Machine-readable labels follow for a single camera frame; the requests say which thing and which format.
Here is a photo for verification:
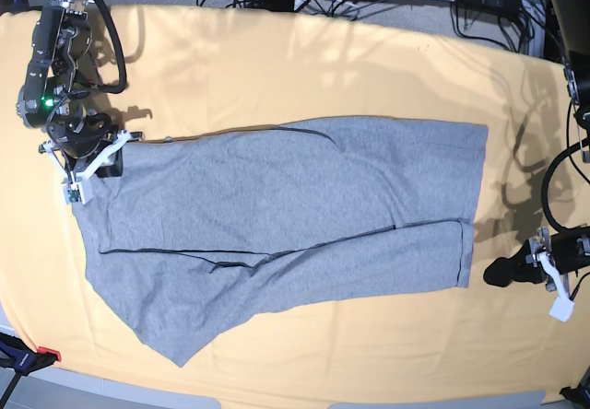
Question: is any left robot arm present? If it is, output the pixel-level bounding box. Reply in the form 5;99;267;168
483;0;589;288

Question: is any blue red table clamp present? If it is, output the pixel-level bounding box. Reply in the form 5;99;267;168
1;333;62;376

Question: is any yellow table cloth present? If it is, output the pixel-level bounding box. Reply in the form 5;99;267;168
1;6;589;408

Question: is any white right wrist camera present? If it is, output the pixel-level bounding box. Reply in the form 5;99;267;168
61;179;93;205

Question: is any grey t-shirt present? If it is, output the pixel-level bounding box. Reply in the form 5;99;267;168
72;116;488;366

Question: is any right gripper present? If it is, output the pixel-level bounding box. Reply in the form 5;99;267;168
39;125;144;182

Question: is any black clamp right corner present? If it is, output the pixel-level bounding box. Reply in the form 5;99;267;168
560;377;590;409

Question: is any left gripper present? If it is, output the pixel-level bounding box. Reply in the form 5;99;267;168
483;227;576;297

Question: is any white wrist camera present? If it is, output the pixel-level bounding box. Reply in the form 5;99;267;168
61;179;93;205
549;296;575;322

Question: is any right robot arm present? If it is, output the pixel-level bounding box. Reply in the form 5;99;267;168
12;0;142;184

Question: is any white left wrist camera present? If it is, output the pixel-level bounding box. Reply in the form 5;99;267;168
549;296;575;322

